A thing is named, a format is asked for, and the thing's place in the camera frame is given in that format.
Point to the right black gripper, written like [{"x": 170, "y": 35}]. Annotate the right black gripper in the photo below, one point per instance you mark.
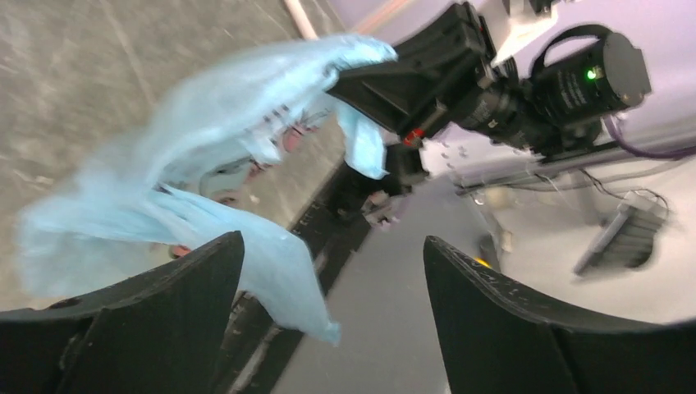
[{"x": 440, "y": 75}]

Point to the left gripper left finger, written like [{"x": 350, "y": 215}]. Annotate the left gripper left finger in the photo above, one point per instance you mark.
[{"x": 157, "y": 332}]

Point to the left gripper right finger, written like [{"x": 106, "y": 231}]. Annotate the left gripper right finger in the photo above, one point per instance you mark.
[{"x": 498, "y": 335}]

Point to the blue printed plastic bag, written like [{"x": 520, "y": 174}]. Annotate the blue printed plastic bag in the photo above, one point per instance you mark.
[{"x": 96, "y": 228}]

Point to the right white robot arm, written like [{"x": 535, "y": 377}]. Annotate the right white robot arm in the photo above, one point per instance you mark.
[{"x": 575, "y": 97}]

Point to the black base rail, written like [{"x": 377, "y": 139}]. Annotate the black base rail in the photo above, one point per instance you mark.
[{"x": 256, "y": 348}]

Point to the white pvc pipe frame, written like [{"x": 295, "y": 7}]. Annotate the white pvc pipe frame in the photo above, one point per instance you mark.
[{"x": 301, "y": 19}]

